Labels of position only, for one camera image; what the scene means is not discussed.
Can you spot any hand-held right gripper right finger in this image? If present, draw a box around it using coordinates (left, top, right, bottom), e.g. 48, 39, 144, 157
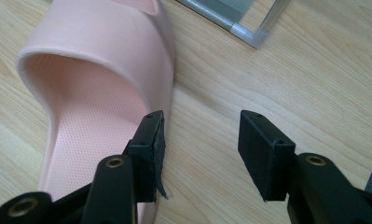
237, 109, 296, 203

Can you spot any grey metal shoe rack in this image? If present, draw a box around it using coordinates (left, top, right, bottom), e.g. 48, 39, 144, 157
175, 0, 292, 50

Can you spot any pink slipper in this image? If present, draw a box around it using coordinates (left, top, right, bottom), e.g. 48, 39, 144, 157
15, 0, 175, 224

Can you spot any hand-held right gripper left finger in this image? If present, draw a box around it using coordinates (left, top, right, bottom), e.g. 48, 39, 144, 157
123, 110, 170, 203

